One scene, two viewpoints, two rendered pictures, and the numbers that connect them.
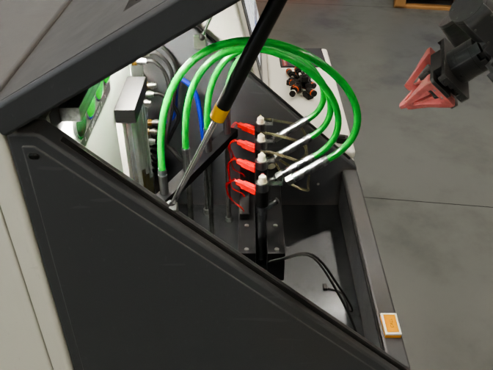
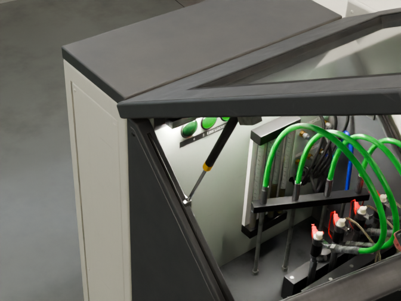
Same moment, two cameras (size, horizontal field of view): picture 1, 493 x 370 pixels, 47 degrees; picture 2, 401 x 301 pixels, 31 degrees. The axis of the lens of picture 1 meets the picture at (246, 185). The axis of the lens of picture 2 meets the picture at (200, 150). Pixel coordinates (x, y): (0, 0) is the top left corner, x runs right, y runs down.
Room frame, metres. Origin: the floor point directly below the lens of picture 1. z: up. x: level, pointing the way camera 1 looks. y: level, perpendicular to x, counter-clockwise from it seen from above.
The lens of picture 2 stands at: (-0.16, -0.85, 2.39)
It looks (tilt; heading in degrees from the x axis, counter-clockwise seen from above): 37 degrees down; 50
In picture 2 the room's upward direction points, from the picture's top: 3 degrees clockwise
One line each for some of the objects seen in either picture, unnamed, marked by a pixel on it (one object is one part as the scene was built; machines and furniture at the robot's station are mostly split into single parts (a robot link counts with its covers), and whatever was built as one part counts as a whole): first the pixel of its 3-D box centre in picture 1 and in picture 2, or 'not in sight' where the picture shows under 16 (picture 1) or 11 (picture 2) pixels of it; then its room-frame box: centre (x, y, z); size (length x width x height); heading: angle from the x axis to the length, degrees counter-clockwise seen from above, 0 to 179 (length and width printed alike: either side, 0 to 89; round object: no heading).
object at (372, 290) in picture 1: (364, 274); not in sight; (0.93, -0.27, 0.87); 0.62 x 0.04 x 0.16; 0
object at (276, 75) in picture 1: (304, 95); not in sight; (1.63, -0.18, 0.97); 0.70 x 0.22 x 0.03; 0
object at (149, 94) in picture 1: (145, 92); (315, 128); (1.17, 0.23, 1.20); 0.13 x 0.03 x 0.31; 0
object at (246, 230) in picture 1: (260, 227); (338, 278); (1.05, -0.03, 0.91); 0.34 x 0.10 x 0.15; 0
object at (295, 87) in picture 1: (303, 78); not in sight; (1.66, -0.18, 1.01); 0.23 x 0.11 x 0.06; 0
